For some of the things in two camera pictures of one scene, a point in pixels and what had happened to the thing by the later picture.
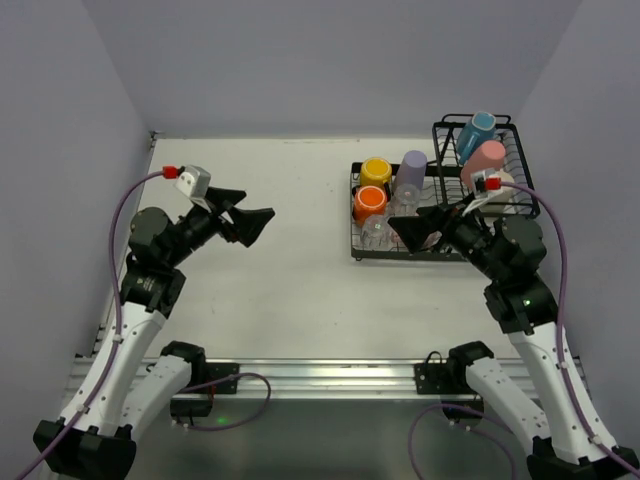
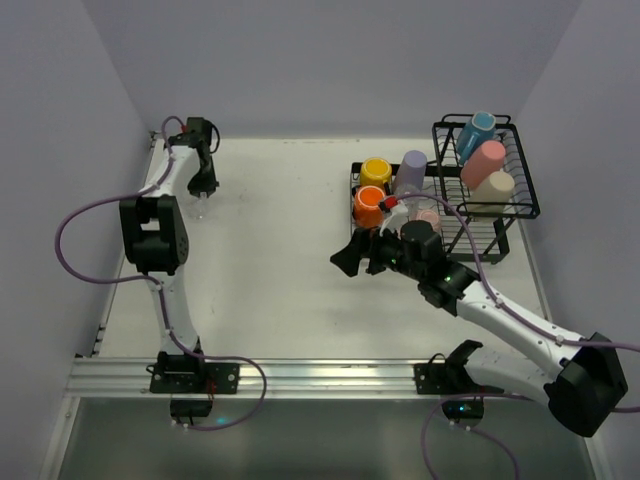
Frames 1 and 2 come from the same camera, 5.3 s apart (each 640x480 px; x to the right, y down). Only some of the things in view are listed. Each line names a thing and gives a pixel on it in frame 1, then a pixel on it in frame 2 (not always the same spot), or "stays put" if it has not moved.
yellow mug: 375,171 stays put
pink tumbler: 488,156 stays put
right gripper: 445,225 → 375,255
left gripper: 222,218 → 203,183
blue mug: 474,133 stays put
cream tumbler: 496,205 stays put
